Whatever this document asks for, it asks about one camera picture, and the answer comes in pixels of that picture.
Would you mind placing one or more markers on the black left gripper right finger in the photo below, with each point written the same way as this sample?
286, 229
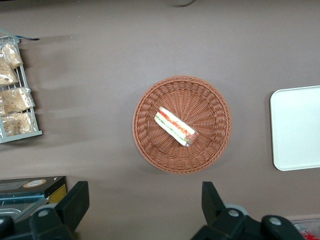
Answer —
212, 200

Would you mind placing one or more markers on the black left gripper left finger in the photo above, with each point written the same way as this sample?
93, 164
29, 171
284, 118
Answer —
75, 200

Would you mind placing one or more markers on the triangle sandwich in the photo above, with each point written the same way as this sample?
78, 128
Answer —
175, 126

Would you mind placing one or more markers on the round brown wicker basket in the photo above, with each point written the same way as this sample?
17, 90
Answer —
200, 155

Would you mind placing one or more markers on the beige plastic tray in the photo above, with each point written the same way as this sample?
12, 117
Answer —
297, 130

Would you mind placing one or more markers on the tray of snack bags right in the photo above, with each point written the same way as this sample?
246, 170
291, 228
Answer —
23, 82

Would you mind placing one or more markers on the black food warmer cabinet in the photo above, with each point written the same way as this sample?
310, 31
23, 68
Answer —
30, 190

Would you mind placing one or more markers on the clear bag of snacks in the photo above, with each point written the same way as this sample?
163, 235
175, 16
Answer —
17, 100
12, 55
7, 73
21, 122

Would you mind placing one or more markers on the red cola bottle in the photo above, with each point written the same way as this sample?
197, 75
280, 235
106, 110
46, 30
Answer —
308, 233

